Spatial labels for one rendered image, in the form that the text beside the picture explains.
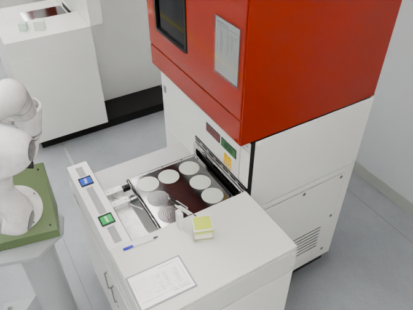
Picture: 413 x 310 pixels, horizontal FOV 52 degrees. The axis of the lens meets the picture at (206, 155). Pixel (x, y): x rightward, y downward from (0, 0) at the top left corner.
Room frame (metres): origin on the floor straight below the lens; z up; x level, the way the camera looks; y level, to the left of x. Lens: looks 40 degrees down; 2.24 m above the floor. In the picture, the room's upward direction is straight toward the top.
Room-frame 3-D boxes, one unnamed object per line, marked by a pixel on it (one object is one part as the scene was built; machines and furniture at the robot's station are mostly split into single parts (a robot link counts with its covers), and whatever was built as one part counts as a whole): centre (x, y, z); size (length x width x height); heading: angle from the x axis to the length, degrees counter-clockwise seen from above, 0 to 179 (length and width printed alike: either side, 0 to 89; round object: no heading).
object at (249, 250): (0.99, 0.01, 0.89); 0.62 x 0.35 x 0.14; 121
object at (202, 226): (1.05, 0.02, 1.00); 0.07 x 0.07 x 0.07; 9
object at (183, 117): (1.65, 0.03, 1.02); 0.82 x 0.03 x 0.40; 31
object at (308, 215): (1.82, -0.27, 0.41); 0.82 x 0.71 x 0.82; 31
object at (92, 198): (1.24, 0.47, 0.89); 0.55 x 0.09 x 0.14; 31
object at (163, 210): (1.37, 0.12, 0.90); 0.34 x 0.34 x 0.01; 31
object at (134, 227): (1.22, 0.34, 0.87); 0.36 x 0.08 x 0.03; 31
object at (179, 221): (1.10, 0.09, 1.03); 0.06 x 0.04 x 0.13; 121
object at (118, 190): (1.36, 0.42, 0.89); 0.08 x 0.03 x 0.03; 121
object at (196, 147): (1.49, -0.05, 0.89); 0.44 x 0.02 x 0.10; 31
